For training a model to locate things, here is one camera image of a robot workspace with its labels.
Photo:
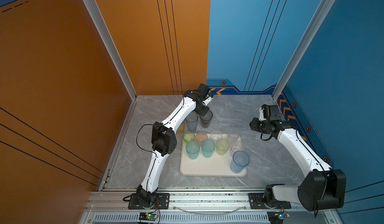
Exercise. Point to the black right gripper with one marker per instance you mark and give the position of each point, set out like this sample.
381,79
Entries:
253,124

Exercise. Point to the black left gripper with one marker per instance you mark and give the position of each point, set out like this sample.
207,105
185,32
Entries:
205,111

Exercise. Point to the dark grey tall cup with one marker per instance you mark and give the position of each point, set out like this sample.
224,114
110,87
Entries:
206,119

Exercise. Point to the clear dimpled cup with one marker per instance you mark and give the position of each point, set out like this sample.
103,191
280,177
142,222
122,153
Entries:
233,134

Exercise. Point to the pink small glass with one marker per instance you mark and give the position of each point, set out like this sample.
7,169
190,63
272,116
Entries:
200,137

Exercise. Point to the clear faceted glass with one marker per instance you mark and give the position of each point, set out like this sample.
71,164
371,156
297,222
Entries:
235,146

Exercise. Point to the green small glass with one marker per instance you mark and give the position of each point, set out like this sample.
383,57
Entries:
188,137

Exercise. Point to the clear small glass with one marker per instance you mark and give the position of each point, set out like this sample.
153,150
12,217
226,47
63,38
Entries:
216,135

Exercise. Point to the light blue plastic cup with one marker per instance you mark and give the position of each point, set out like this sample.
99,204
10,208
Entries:
240,161

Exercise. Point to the teal tall cup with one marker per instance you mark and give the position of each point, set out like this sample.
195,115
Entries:
193,149
208,148

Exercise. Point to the light green tall cup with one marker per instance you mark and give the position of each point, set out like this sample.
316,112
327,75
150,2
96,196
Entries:
222,146

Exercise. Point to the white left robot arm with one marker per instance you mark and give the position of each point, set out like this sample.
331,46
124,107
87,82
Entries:
164,140

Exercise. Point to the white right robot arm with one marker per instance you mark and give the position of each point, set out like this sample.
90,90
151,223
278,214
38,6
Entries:
322,188

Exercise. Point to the white rectangular tray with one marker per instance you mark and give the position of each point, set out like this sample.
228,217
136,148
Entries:
216,165

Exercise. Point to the blue-grey tall plastic cup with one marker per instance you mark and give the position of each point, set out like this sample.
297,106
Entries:
192,121

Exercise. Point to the yellow tall plastic cup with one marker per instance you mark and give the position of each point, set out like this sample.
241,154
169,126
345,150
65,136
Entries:
181,129

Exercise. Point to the right green circuit board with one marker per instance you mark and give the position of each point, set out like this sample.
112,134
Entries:
277,217

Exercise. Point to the green circuit board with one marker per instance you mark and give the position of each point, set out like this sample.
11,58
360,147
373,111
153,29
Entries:
277,217
148,218

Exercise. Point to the left green circuit board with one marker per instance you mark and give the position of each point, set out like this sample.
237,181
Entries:
148,218

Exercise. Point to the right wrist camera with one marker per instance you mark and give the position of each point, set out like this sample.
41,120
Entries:
264,112

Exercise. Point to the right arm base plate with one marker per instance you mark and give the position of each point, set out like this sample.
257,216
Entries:
257,201

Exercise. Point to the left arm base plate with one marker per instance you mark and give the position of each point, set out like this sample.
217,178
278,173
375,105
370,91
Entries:
160,200

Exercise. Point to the left aluminium corner post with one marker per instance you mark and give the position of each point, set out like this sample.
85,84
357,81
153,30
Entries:
101,26

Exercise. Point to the aluminium corner post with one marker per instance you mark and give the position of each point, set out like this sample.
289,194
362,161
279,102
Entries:
101,26
310,32

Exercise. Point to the aluminium frame rail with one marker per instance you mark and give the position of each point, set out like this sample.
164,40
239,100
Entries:
188,199

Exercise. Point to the right aluminium corner post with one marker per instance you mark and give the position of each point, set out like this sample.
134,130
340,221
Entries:
310,32

